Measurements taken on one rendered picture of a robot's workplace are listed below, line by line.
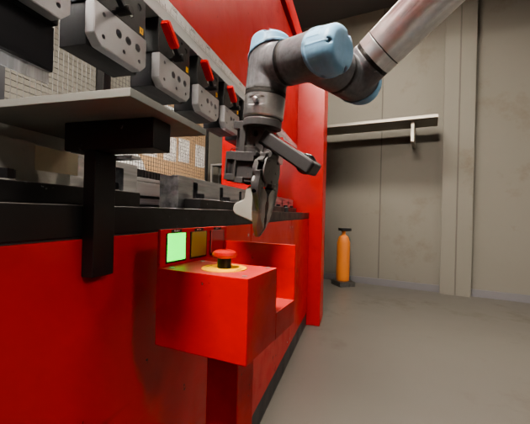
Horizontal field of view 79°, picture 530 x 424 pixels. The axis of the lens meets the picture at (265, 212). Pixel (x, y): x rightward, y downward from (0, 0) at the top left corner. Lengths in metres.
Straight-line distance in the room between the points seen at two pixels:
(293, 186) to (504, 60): 2.89
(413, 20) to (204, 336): 0.58
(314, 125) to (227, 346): 2.29
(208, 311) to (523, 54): 4.44
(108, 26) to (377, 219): 3.86
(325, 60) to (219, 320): 0.41
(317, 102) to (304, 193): 0.71
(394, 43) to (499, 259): 3.82
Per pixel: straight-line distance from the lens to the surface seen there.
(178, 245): 0.56
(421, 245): 4.27
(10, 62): 0.67
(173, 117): 0.46
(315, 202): 2.55
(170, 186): 0.95
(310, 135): 2.63
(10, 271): 0.46
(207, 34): 1.19
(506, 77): 4.56
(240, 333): 0.48
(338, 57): 0.55
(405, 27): 0.64
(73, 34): 0.78
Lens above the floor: 0.87
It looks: level
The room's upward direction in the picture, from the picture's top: 1 degrees clockwise
